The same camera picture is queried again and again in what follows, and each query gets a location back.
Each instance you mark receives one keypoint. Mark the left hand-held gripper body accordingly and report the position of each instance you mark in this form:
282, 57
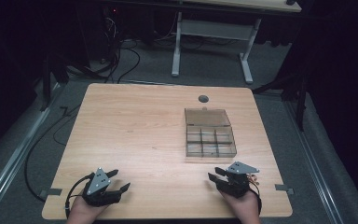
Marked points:
98, 183

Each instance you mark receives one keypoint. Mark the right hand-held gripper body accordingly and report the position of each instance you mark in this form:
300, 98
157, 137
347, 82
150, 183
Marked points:
237, 183

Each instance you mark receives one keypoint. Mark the clear plastic compartment box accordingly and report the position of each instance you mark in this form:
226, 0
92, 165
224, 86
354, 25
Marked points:
209, 140

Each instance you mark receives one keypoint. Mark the person's right hand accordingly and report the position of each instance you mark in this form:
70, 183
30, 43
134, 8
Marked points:
243, 207

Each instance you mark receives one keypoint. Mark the person's left hand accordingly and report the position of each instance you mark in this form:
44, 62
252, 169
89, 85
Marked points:
84, 211

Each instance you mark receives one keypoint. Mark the grey tape strip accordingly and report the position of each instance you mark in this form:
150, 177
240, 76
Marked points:
51, 192
284, 188

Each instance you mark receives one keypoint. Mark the grey round table grommet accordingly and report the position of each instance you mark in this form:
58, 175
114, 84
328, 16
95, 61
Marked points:
203, 99

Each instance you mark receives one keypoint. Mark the black metal stand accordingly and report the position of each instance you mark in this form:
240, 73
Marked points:
300, 93
47, 81

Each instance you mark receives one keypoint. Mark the white-legged background desk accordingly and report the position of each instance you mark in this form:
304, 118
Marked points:
214, 30

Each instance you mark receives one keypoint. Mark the aluminium floor rail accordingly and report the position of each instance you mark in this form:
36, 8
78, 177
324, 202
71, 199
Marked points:
313, 165
15, 155

